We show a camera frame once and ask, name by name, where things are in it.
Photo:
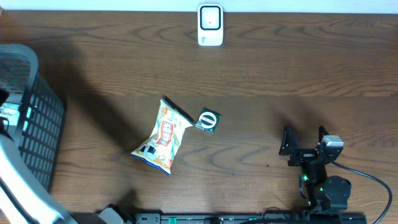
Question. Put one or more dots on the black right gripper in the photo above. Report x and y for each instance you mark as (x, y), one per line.
(303, 155)

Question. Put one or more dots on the dark green round-logo packet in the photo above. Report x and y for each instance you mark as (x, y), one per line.
(208, 121)

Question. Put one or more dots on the yellow chips bag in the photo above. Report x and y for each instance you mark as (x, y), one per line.
(160, 148)

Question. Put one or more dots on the mint green wipes packet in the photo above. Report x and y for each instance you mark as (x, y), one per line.
(12, 113)

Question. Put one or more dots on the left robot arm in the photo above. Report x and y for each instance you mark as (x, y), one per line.
(24, 199)

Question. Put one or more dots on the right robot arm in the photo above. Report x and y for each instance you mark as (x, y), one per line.
(325, 194)

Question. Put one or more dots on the white barcode scanner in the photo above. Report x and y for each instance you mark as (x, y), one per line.
(210, 25)

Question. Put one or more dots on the grey plastic shopping basket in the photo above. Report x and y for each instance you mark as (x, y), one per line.
(38, 140)

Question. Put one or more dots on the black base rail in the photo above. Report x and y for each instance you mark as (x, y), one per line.
(268, 217)

